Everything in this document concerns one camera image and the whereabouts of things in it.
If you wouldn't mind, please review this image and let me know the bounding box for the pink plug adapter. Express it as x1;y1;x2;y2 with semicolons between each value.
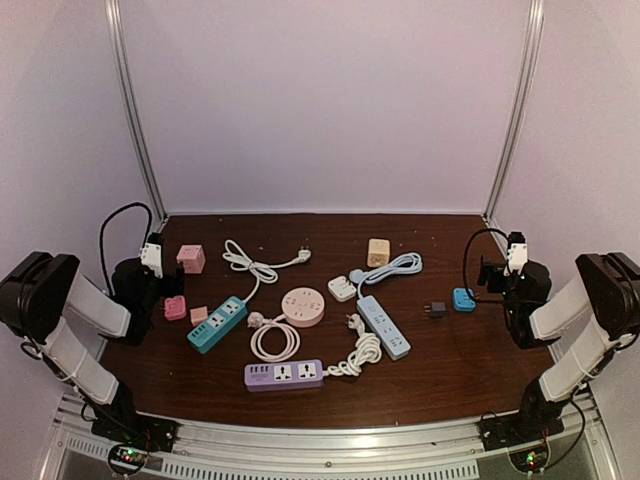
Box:
164;295;187;321

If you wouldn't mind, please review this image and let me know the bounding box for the pink cube socket adapter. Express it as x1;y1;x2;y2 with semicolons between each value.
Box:
176;244;206;275

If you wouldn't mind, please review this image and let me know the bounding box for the small pink charger plug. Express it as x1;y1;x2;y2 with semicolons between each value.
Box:
190;306;210;327

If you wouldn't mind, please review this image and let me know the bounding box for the blue charger plug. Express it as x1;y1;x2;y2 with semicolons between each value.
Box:
452;287;477;313

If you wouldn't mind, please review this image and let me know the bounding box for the black charger plug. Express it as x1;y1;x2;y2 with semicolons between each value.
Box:
424;301;447;319

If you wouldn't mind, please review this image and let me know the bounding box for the teal power strip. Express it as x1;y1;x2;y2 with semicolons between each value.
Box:
187;296;248;355

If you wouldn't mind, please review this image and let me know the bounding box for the beige cube socket adapter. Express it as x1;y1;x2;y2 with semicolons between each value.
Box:
367;238;391;268

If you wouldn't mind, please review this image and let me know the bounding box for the grey power strip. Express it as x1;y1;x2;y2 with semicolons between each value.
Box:
356;295;411;361

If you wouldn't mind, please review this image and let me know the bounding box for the pink round socket base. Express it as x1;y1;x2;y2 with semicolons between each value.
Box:
281;287;325;328

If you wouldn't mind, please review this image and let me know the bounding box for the white plug adapter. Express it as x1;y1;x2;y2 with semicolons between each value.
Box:
327;275;357;303

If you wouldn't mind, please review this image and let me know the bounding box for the purple power strip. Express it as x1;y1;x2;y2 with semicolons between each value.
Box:
244;359;324;393

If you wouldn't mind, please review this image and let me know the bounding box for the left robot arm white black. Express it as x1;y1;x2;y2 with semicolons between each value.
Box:
1;251;185;444

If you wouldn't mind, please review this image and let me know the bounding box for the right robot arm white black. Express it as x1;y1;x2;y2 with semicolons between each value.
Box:
477;252;639;442

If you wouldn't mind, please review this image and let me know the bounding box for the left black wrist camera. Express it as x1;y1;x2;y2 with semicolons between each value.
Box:
139;232;164;279

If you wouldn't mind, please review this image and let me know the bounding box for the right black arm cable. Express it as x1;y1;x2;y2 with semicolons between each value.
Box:
461;227;511;306

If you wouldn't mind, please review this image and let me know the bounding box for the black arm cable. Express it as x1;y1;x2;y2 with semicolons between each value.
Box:
461;227;511;306
98;201;153;296

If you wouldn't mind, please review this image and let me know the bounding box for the white cable of teal strip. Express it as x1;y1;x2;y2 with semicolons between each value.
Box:
221;238;314;303

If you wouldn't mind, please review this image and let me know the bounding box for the grey strip cable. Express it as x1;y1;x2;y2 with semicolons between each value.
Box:
347;251;424;297

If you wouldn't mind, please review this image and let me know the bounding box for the white coiled round-socket cable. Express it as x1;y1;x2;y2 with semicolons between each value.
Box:
246;310;303;363

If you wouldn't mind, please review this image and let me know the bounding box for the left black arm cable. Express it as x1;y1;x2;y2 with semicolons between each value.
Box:
98;201;153;296

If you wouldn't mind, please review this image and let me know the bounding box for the white knotted purple-strip cable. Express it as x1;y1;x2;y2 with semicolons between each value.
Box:
324;312;384;379

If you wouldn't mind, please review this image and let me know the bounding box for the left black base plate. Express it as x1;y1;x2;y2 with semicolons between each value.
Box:
91;415;178;453

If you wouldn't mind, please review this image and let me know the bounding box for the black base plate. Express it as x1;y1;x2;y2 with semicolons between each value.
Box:
91;415;178;453
477;412;564;451

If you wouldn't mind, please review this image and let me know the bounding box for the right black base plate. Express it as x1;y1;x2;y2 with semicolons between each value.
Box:
477;412;564;451

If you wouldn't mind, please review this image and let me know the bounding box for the right aluminium frame post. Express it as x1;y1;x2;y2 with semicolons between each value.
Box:
483;0;545;224

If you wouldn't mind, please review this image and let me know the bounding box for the aluminium frame post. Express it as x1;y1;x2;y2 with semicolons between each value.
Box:
104;0;168;222
483;0;545;224

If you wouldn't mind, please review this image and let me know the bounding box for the front aluminium rail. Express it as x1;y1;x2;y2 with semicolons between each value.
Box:
35;394;622;479

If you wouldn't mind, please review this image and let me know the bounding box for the left aluminium frame post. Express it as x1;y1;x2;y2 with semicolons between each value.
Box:
104;0;168;222

